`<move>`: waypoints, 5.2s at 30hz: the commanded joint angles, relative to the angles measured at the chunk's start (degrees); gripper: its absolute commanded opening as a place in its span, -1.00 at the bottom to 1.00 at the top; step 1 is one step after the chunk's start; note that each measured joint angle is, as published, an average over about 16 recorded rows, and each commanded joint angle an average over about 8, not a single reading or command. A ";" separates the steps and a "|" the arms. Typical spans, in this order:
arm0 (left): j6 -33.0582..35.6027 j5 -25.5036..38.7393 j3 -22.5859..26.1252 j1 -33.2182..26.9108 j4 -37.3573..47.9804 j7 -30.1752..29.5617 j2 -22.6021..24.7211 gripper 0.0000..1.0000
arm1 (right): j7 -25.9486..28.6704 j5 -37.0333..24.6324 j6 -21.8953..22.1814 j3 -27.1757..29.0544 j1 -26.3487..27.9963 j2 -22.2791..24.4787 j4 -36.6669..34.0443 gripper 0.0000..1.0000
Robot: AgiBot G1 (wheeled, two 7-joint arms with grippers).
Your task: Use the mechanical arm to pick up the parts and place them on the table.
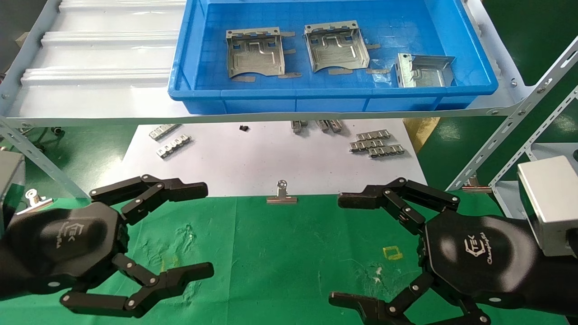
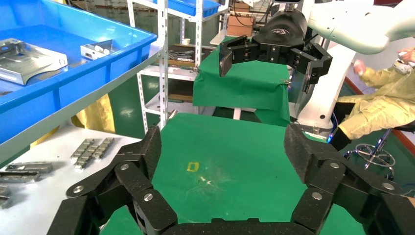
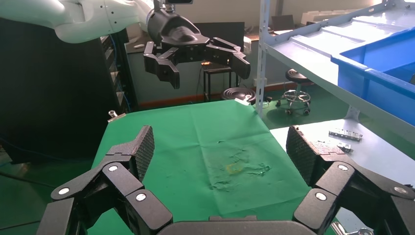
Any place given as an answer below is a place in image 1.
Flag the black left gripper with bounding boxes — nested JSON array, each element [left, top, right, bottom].
[[0, 201, 214, 318]]

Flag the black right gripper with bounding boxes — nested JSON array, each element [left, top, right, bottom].
[[328, 177, 578, 325]]

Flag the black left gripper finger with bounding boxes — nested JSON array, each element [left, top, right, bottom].
[[89, 174, 209, 225]]

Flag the stamped sheet metal bracket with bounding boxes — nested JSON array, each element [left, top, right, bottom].
[[304, 20, 370, 73], [226, 27, 286, 79], [396, 53, 456, 88]]

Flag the green cloth mat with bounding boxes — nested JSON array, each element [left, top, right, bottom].
[[0, 192, 515, 325]]

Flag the white paper sheet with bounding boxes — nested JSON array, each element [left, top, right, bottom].
[[118, 118, 429, 198]]

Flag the blue plastic bin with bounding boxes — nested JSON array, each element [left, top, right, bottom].
[[168, 0, 499, 115]]

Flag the white ribbed shelf panel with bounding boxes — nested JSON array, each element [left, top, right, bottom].
[[9, 0, 190, 119]]

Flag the brown cardboard piece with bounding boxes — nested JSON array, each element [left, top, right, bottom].
[[403, 118, 441, 153]]

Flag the clear plastic film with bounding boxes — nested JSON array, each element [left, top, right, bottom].
[[371, 71, 399, 87]]

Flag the grey slotted metal shelf frame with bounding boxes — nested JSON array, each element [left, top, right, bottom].
[[0, 0, 578, 199]]

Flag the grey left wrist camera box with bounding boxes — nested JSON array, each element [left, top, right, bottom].
[[0, 151, 26, 235]]

